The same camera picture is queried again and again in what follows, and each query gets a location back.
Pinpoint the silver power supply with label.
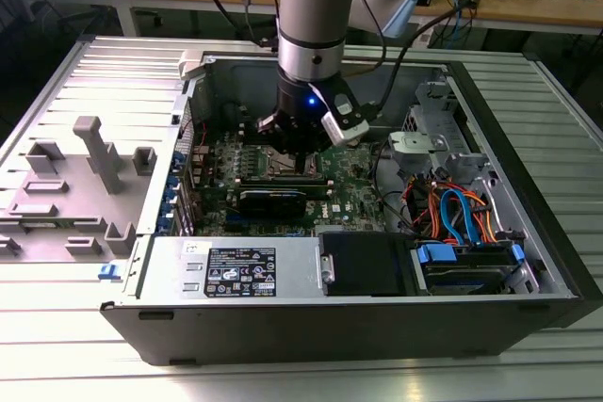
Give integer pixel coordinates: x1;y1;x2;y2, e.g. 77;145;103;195
122;234;327;300

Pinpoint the silver metal drive cage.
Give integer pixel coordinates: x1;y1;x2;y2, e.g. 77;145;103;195
388;79;494;186

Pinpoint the thin red wire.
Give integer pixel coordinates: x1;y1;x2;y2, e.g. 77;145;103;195
181;118;209;147

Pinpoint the black and grey PC case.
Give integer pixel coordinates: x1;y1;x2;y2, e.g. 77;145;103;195
98;51;603;368

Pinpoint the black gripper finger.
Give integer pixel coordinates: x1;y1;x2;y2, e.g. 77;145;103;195
255;111;307;167
300;135;332;169

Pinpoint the black drive bay cover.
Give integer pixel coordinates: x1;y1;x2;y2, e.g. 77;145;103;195
318;231;418;298

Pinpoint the black graphics card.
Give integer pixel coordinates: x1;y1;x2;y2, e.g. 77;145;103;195
235;188;308;220

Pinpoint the orange wire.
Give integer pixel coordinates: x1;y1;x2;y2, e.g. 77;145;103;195
405;175;447;239
464;187;499;244

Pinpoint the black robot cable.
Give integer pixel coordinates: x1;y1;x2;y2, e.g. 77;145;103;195
362;0;480;114

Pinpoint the grey parts rack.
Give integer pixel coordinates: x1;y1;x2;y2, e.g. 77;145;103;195
0;114;159;262

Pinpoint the black cable bundle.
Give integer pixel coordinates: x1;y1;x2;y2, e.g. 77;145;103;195
369;140;416;236

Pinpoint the blue network cable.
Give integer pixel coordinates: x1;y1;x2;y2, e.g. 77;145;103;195
447;0;466;45

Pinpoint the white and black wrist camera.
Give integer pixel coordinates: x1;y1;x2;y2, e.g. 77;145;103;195
308;81;372;147

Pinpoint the metal socket cover frame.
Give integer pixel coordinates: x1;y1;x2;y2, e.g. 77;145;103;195
267;145;320;181

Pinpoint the green motherboard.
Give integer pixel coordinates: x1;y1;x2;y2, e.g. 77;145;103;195
187;126;406;238

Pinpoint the blue wire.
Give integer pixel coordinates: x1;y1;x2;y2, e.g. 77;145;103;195
440;187;477;246

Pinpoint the grey case latch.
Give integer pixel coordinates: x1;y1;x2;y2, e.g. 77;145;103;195
178;49;208;82

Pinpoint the hard disk in blue carrier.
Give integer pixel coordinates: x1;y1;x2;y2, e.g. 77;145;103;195
410;240;528;297

